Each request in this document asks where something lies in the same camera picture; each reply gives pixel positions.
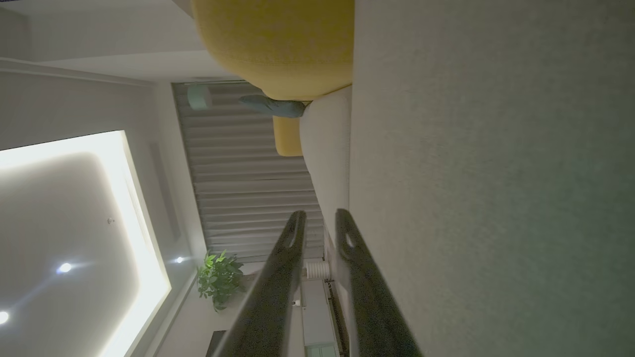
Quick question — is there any grey pleated curtain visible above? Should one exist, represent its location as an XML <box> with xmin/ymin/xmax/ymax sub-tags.
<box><xmin>172</xmin><ymin>82</ymin><xmax>325</xmax><ymax>263</ymax></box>

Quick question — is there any pale green cylinder lamp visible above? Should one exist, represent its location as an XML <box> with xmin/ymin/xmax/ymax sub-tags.
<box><xmin>187</xmin><ymin>83</ymin><xmax>213</xmax><ymax>111</ymax></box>

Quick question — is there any green potted plant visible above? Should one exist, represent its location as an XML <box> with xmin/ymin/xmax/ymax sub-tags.
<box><xmin>197</xmin><ymin>250</ymin><xmax>245</xmax><ymax>313</ymax></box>

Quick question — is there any large yellow cushion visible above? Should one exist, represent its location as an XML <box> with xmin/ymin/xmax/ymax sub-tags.
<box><xmin>191</xmin><ymin>0</ymin><xmax>355</xmax><ymax>101</ymax></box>

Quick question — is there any blue grey soft item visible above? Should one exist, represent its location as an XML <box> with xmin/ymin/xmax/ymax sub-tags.
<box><xmin>239</xmin><ymin>94</ymin><xmax>306</xmax><ymax>119</ymax></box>

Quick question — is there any black flat screen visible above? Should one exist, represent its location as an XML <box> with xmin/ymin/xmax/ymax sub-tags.
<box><xmin>206</xmin><ymin>330</ymin><xmax>227</xmax><ymax>357</ymax></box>

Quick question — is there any small yellow cushion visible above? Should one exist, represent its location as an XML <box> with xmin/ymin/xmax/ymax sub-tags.
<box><xmin>273</xmin><ymin>115</ymin><xmax>304</xmax><ymax>157</ymax></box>

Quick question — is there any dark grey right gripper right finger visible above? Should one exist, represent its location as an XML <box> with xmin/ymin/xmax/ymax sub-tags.
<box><xmin>335</xmin><ymin>209</ymin><xmax>423</xmax><ymax>357</ymax></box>

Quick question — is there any grey fabric sofa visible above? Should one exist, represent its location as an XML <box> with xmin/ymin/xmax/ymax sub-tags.
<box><xmin>299</xmin><ymin>0</ymin><xmax>635</xmax><ymax>357</ymax></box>

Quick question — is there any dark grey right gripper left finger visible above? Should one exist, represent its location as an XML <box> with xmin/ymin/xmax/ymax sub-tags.
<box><xmin>213</xmin><ymin>210</ymin><xmax>307</xmax><ymax>357</ymax></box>

